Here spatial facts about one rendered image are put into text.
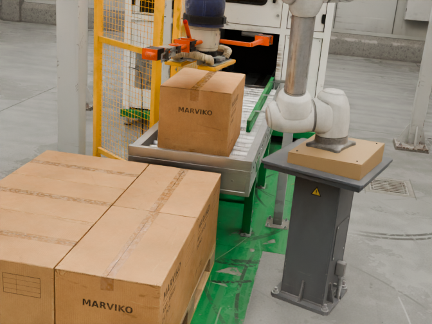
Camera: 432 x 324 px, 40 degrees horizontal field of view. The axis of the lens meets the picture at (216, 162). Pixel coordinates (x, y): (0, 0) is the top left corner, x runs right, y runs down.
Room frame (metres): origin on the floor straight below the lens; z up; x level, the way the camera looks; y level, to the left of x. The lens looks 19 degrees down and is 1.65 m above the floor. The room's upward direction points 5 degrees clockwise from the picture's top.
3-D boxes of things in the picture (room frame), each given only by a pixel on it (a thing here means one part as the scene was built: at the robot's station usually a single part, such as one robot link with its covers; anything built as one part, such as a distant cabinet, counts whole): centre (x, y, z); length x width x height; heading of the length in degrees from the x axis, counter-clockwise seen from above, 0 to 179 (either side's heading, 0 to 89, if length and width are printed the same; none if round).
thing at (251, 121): (4.58, -0.36, 0.60); 1.60 x 0.10 x 0.09; 171
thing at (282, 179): (3.60, -0.44, 0.50); 0.07 x 0.07 x 1.00; 81
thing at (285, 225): (3.60, -0.44, 0.01); 0.15 x 0.15 x 0.03; 81
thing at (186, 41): (3.02, 0.20, 1.21); 0.10 x 0.08 x 0.06; 72
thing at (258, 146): (4.22, -0.36, 0.50); 2.31 x 0.05 x 0.19; 171
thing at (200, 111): (3.48, 0.10, 0.75); 0.60 x 0.40 x 0.40; 172
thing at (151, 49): (2.69, 0.32, 1.21); 0.08 x 0.07 x 0.05; 162
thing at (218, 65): (3.23, 0.03, 1.10); 0.34 x 0.10 x 0.05; 162
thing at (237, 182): (3.11, 0.15, 0.48); 0.70 x 0.03 x 0.15; 81
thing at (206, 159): (3.11, 0.15, 0.58); 0.70 x 0.03 x 0.06; 81
